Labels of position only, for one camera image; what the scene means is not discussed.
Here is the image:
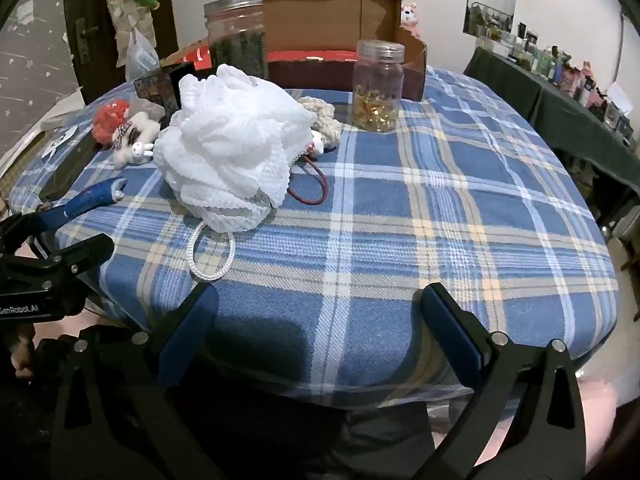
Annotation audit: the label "row of bottles and boxes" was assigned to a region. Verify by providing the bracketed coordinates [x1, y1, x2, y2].
[510, 22, 640, 143]

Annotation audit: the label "cream braided rope toy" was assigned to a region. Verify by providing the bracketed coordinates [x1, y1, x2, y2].
[297, 95, 343, 156]

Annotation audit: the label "white cartoon sticker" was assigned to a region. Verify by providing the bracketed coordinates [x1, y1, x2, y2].
[42, 125, 78, 158]

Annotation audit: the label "pink cloth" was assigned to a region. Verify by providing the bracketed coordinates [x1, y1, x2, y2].
[575, 380, 631, 461]

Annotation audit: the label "cardboard box red inside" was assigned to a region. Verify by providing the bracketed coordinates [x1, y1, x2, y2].
[160, 0, 428, 103]

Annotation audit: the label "person's left hand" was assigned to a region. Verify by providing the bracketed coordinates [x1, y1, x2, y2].
[9, 322, 37, 380]

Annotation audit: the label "clear plastic bag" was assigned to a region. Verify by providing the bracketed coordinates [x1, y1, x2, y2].
[116, 27, 161, 81]

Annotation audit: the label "white plush doll dark plaid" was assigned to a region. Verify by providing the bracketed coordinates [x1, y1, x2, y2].
[112, 110, 162, 153]

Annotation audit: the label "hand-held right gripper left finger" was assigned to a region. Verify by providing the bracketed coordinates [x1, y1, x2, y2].
[50, 282, 236, 480]

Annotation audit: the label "wall rack with small items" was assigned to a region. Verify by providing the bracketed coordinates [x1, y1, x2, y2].
[464, 0, 516, 38]

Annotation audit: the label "large glass jar dark contents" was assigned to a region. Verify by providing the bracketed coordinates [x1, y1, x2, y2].
[203, 0, 271, 81]

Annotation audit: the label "white board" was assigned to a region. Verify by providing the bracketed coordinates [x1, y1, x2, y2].
[0, 85, 83, 171]

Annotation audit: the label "dark brown door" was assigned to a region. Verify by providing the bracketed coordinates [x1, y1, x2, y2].
[62, 0, 178, 106]

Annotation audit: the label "pink plush toy white face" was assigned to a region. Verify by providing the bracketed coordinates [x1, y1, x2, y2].
[400, 2, 422, 38]

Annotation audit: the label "small clear jar yellow capsules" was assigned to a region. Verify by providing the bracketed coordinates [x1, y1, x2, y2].
[351, 39, 406, 133]

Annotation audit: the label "metal door handle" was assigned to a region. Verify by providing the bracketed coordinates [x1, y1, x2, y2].
[75, 17, 96, 51]

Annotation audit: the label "red cord loop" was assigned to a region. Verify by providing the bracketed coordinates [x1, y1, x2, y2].
[292, 152, 331, 206]

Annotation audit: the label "dark printed packet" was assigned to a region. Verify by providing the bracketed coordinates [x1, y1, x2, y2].
[134, 72, 180, 112]

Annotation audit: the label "white mesh bath pouf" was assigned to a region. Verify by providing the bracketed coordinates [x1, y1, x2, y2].
[152, 64, 321, 282]

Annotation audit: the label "table with dark green cloth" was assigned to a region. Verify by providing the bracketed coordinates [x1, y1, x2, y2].
[462, 46, 640, 201]

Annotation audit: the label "blue plaid blanket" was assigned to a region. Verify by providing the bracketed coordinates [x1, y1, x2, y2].
[7, 65, 621, 411]

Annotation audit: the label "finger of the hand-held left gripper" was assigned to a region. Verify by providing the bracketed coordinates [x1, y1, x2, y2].
[37, 180, 126, 233]
[30, 234, 115, 281]

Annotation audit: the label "black flat board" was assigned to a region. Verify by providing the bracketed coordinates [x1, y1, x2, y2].
[37, 132, 103, 201]

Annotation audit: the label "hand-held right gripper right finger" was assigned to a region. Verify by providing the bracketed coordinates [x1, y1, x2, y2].
[420, 282, 588, 480]

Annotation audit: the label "beige hanging organizer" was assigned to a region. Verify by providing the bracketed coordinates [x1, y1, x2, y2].
[95, 0, 156, 46]

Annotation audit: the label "red mesh bath pouf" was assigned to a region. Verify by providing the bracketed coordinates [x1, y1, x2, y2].
[92, 100, 132, 147]

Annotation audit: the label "small white bunny plush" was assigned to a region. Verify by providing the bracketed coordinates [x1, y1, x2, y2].
[114, 141, 155, 170]

